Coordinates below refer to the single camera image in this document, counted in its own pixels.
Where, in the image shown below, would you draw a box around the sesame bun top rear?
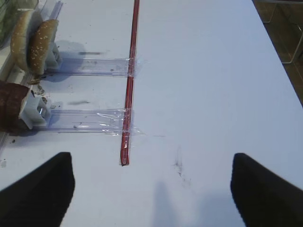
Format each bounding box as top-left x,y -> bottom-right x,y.
10,9 -> 43,71

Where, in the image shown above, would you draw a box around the clear rail holder lower right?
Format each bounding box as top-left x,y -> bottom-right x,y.
33,109 -> 143,135

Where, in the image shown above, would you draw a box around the metal wire rack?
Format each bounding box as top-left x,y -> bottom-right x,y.
257,0 -> 303,65

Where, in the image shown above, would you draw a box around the clear rail holder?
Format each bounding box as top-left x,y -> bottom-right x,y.
33,109 -> 143,135
44,58 -> 142,77

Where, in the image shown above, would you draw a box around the sesame bun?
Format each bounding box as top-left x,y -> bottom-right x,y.
28,19 -> 59,75
10,9 -> 43,71

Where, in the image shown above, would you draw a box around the sesame bun top front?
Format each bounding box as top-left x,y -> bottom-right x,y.
28,19 -> 59,75

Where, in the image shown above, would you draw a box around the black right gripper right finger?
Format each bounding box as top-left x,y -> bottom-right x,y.
230,153 -> 303,227

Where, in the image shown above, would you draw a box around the red plastic strip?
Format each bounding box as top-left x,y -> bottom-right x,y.
120,0 -> 140,166

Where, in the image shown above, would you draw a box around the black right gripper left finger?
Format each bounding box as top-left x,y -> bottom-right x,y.
0,152 -> 75,227

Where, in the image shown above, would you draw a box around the clear rail holder upper right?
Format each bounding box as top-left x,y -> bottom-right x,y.
44,58 -> 142,77

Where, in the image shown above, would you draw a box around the white pusher block patties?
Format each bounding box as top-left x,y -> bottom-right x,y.
18,89 -> 51,130

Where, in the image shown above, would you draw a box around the white pusher block buns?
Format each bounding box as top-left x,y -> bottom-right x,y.
45,43 -> 62,70

